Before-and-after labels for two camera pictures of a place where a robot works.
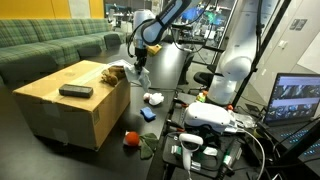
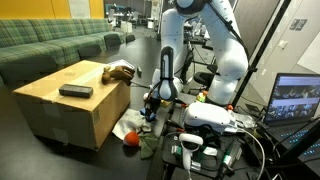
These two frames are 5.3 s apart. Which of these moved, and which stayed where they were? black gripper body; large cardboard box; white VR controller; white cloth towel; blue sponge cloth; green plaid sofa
Moved: black gripper body; white cloth towel
Stayed: blue sponge cloth; green plaid sofa; white VR controller; large cardboard box
